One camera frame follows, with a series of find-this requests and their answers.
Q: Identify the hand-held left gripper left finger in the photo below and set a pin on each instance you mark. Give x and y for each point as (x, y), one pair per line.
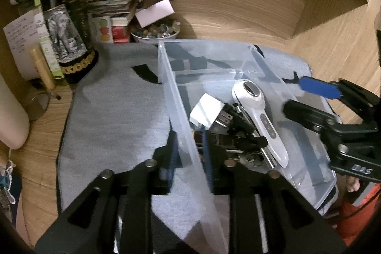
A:
(174, 158)

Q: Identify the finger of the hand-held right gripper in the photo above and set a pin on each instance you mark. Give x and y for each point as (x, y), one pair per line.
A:
(303, 112)
(318, 87)

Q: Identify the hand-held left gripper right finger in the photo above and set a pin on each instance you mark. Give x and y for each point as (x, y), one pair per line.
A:
(206, 152)

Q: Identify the white handheld massager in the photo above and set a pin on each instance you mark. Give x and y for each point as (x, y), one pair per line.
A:
(268, 126)

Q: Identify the white plug adapter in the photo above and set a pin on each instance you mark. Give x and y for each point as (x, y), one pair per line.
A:
(205, 111)

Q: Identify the clear plastic storage bin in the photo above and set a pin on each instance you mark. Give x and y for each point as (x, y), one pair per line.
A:
(178, 111)

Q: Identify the person's right hand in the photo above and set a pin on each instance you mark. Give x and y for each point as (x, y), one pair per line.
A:
(354, 183)

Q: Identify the black rectangular device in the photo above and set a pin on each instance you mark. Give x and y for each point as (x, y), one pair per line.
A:
(223, 142)

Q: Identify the silver metal piece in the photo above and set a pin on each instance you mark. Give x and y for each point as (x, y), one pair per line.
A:
(256, 158)

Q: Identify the orange clothing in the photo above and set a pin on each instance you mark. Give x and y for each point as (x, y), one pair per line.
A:
(360, 212)

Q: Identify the grey felt mat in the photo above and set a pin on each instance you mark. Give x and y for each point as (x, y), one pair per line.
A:
(113, 123)

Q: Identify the bowl of beads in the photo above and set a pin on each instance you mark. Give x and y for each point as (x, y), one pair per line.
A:
(154, 30)

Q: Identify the red box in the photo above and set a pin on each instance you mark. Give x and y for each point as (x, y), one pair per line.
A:
(120, 33)

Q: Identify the fruit printed card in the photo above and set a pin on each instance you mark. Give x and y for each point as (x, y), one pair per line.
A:
(104, 30)

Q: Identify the white card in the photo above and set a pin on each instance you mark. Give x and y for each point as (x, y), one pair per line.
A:
(154, 13)

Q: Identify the dark wooden piece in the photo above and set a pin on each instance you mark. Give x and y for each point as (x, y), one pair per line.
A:
(151, 0)

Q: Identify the green white packet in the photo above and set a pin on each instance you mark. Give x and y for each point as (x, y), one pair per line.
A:
(49, 57)

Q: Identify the gold tube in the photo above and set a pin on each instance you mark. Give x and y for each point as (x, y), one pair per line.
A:
(41, 66)

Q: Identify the stack of booklets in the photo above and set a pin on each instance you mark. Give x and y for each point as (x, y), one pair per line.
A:
(113, 4)

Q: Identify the cream rounded object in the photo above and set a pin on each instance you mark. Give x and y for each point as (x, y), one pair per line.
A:
(12, 117)

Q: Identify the blue white patterned cloth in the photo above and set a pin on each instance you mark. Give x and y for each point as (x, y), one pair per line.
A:
(7, 191)

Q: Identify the white handwritten note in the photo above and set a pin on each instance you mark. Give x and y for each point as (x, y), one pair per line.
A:
(19, 39)

